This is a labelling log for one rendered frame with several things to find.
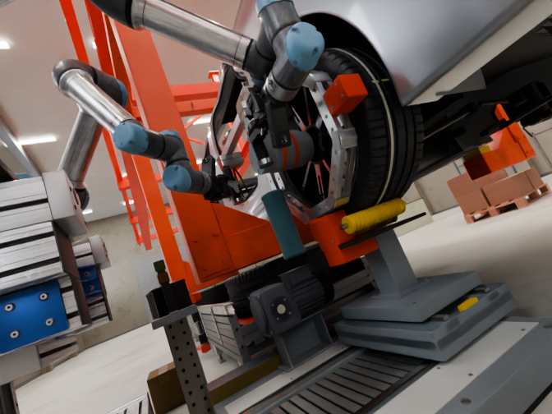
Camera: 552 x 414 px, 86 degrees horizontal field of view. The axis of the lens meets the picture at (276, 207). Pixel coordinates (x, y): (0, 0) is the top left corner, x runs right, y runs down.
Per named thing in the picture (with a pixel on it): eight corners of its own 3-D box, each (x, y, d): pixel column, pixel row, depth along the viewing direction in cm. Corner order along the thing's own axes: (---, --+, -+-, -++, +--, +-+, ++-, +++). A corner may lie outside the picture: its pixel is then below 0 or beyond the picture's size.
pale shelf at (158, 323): (198, 311, 117) (195, 303, 117) (153, 330, 109) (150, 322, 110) (189, 310, 155) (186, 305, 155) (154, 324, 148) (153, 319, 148)
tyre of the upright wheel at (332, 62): (434, 222, 102) (416, 11, 89) (386, 243, 92) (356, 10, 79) (320, 205, 160) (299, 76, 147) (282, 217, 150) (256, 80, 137)
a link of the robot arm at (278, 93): (307, 89, 67) (276, 92, 63) (298, 102, 71) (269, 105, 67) (295, 62, 68) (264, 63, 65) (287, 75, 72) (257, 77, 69)
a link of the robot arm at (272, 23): (247, 28, 70) (264, 67, 68) (256, -19, 59) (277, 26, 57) (278, 25, 72) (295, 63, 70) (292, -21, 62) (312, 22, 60)
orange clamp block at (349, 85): (351, 112, 90) (369, 94, 82) (330, 116, 86) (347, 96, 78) (341, 93, 91) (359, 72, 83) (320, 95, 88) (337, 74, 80)
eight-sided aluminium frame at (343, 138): (381, 184, 85) (309, 29, 95) (365, 190, 82) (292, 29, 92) (301, 229, 133) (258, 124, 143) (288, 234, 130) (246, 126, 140)
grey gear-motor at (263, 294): (373, 330, 124) (339, 250, 130) (287, 381, 106) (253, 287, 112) (348, 328, 140) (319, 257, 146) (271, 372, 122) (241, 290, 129)
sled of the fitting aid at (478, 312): (519, 309, 92) (503, 278, 93) (447, 365, 76) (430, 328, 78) (402, 309, 136) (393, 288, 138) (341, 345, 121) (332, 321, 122)
